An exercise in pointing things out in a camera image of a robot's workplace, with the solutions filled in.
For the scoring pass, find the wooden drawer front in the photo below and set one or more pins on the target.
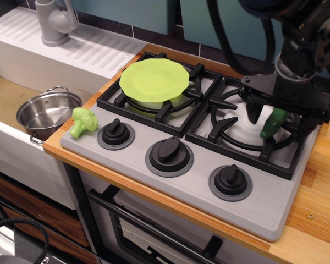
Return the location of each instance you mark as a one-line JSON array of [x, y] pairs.
[[63, 226]]

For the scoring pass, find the light green toy cauliflower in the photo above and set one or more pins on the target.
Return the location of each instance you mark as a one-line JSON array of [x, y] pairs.
[[84, 119]]

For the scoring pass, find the white toy sink unit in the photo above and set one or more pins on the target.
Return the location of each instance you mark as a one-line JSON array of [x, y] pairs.
[[89, 59]]

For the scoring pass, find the grey toy stove top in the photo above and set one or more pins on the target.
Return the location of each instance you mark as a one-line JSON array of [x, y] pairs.
[[264, 212]]

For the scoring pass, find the dark green toy pickle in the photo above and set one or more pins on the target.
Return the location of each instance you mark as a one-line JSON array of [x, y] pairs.
[[274, 123]]

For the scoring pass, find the black right stove knob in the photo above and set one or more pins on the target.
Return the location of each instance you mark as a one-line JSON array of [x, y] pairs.
[[230, 183]]

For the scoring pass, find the toy oven door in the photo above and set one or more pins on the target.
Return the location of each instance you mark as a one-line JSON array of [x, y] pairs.
[[149, 234]]

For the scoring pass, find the black left stove knob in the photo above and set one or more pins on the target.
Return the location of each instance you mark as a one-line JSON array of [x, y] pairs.
[[116, 135]]

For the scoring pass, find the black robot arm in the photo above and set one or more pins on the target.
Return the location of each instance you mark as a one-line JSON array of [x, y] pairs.
[[305, 52]]

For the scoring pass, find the stainless steel pot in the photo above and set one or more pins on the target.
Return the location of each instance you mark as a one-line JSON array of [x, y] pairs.
[[42, 115]]

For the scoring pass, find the black left burner grate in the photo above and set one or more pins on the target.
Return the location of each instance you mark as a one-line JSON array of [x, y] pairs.
[[172, 117]]

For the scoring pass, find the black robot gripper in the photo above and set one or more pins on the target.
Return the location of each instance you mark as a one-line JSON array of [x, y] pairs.
[[286, 90]]

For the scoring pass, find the black right burner grate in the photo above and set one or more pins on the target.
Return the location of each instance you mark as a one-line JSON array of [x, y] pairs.
[[222, 126]]

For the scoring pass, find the black stove knob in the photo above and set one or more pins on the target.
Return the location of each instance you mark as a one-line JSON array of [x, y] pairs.
[[116, 135], [230, 183], [169, 158]]

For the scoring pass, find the lime green plastic plate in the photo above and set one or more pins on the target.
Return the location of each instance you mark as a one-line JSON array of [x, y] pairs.
[[154, 80]]

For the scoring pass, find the black burner grate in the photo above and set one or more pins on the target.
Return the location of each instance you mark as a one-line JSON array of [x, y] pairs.
[[222, 126], [172, 117]]

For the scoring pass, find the black middle stove knob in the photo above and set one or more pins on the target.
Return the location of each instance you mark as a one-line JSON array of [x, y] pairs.
[[169, 158]]

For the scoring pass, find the grey toy faucet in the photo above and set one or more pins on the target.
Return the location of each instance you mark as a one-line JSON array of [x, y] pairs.
[[55, 24]]

